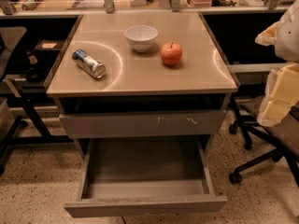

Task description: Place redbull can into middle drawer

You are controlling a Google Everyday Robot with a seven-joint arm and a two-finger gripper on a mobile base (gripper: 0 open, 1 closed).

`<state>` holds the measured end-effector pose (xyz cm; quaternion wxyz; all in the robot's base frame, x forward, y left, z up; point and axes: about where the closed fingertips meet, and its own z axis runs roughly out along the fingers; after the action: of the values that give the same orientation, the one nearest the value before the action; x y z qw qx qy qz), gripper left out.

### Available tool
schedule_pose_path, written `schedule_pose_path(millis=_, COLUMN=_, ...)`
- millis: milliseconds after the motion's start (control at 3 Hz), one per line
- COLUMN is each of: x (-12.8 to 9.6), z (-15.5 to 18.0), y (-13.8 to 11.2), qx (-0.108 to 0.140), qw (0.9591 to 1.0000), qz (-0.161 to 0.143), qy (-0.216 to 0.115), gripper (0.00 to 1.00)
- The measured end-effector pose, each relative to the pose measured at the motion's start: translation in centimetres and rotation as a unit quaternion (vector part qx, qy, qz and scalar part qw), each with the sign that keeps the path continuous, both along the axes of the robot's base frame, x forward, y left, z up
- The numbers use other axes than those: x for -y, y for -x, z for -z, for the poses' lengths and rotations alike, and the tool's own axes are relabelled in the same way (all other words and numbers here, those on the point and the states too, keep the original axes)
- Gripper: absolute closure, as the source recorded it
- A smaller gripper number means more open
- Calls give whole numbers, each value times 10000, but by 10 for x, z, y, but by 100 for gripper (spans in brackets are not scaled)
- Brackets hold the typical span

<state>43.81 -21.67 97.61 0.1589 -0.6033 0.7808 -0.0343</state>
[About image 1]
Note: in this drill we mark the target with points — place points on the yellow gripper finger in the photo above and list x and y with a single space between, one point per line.
281 94
268 37

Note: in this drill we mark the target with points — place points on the silver blue redbull can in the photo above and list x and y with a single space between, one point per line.
87 63

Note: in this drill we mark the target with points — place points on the closed grey top drawer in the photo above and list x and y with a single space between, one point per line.
138 124

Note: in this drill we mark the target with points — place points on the grey drawer cabinet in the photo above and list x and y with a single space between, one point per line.
140 81

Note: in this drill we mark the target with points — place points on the open grey middle drawer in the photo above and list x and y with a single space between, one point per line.
145 176

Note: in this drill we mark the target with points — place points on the black office chair right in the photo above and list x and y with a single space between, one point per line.
284 137

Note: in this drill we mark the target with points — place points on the red apple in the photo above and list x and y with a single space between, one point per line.
171 53

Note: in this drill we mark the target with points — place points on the white ceramic bowl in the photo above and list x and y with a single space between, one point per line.
141 38

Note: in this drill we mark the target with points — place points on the black side table left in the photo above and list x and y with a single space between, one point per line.
27 69

